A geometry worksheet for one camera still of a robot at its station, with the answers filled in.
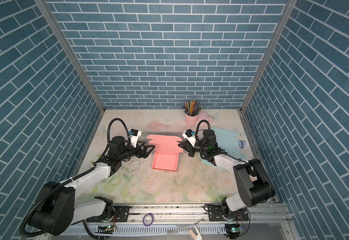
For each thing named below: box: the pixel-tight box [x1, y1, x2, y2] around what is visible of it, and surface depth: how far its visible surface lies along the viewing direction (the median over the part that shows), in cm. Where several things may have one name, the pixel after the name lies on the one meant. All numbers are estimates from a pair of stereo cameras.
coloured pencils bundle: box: [182, 99, 202, 117], surface depth 107 cm
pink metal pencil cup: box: [184, 114, 198, 127], surface depth 107 cm
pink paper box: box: [146, 134, 184, 172], surface depth 88 cm
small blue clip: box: [237, 140, 247, 149], surface depth 101 cm
